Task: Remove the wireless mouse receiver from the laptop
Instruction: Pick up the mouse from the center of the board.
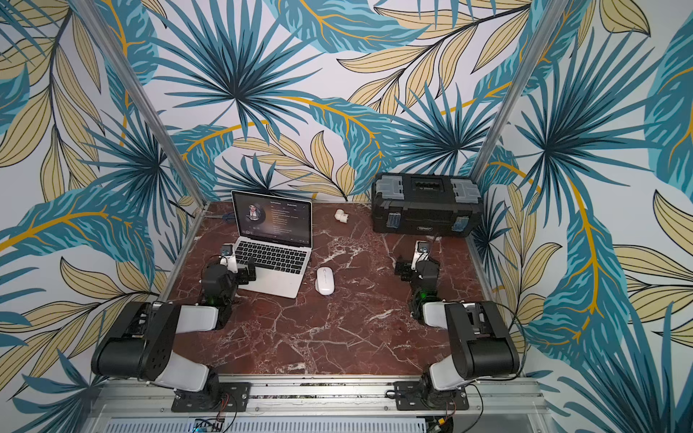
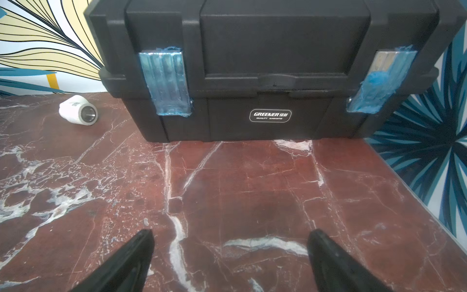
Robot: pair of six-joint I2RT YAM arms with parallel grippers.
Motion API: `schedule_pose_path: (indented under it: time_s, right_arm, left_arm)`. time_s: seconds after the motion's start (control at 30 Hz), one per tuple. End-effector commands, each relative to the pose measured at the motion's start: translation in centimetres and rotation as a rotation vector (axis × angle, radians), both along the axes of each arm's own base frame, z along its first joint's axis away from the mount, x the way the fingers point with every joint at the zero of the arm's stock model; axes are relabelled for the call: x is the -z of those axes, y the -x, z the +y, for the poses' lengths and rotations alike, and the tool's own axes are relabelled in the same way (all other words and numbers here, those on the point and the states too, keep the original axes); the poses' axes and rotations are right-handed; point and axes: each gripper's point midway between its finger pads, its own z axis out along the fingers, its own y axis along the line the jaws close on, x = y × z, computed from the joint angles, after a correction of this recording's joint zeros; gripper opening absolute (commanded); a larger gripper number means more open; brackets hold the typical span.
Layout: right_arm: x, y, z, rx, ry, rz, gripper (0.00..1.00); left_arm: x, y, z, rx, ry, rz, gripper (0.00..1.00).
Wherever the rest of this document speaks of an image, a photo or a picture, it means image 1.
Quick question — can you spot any aluminium front rail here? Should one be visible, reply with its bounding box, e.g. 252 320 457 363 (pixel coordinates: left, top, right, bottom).
83 375 558 432

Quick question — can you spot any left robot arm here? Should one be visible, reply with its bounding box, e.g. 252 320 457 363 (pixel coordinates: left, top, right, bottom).
91 255 256 414

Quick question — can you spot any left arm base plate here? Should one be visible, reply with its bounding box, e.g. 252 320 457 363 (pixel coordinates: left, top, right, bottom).
171 382 252 413

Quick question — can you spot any white wireless mouse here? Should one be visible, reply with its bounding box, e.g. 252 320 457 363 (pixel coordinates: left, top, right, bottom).
315 267 335 296

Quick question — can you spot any silver laptop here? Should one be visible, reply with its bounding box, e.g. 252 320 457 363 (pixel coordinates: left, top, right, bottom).
232 191 313 299

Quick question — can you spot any small white plastic fitting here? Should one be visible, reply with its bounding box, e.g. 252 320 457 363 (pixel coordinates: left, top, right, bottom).
335 209 348 224

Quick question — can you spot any right aluminium frame post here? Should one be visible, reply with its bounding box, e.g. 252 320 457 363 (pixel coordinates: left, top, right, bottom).
470 0 568 183

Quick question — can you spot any aluminium frame post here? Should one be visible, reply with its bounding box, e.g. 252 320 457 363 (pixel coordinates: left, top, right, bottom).
73 0 208 209
470 0 568 183

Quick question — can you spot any black plastic toolbox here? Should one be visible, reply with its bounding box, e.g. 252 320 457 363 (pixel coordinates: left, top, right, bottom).
371 173 484 237

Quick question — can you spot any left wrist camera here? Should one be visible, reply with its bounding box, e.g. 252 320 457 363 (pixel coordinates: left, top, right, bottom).
220 244 238 274

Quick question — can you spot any left aluminium frame post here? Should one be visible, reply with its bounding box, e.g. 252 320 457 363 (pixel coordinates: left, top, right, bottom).
73 0 208 209

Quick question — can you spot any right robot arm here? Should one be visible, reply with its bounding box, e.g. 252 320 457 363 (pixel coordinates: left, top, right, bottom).
387 259 521 411

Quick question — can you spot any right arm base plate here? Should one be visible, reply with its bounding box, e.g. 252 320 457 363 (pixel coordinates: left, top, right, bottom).
385 380 469 411

